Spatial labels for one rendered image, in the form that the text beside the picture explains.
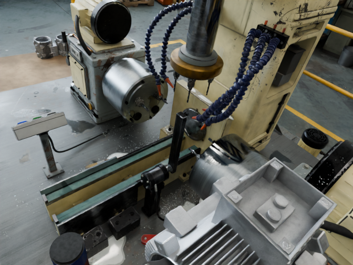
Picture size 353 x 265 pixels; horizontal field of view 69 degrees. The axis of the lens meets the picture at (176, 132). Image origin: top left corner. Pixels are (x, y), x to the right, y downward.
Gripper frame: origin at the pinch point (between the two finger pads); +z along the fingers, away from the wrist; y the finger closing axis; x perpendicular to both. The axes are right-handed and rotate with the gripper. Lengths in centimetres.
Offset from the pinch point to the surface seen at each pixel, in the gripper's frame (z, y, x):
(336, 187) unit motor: 28.0, -3.4, 9.2
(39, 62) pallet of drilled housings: 31, 293, 129
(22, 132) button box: -18, 74, 29
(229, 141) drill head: 32.5, 26.7, 24.9
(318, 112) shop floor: 278, 66, 172
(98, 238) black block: -13, 36, 50
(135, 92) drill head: 26, 72, 30
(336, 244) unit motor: 26.0, -10.8, 21.4
